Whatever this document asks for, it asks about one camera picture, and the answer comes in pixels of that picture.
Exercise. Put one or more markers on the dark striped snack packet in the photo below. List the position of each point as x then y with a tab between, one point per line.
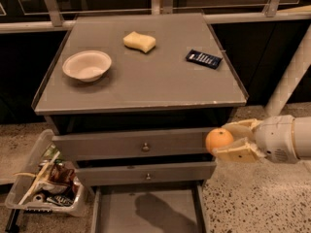
60	200

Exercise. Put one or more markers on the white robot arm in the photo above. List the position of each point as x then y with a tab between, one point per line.
302	137

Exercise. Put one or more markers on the grey open bottom drawer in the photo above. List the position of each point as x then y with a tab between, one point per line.
150	208

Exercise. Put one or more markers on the yellow sponge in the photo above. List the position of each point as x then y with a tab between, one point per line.
140	42

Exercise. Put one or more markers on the clear plastic bin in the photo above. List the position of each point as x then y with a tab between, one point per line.
16	200

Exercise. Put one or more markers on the grey middle drawer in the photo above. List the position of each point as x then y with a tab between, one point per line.
158	173

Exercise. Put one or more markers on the blue snack packet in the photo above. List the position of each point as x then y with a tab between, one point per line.
203	59

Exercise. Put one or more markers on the orange fruit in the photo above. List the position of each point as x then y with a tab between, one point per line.
218	137

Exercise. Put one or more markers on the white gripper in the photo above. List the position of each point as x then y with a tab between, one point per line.
275	136

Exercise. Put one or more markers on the brown chip bag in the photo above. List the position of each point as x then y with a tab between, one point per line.
60	179

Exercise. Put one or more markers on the white diagonal post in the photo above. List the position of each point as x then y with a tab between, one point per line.
299	65

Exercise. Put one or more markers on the grey drawer cabinet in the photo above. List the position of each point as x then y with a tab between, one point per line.
157	90

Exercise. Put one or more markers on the grey top drawer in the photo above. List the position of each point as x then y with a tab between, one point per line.
127	144

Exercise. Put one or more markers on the white paper bowl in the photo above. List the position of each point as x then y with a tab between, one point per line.
87	66

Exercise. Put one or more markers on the metal railing frame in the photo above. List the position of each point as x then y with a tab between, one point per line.
48	15

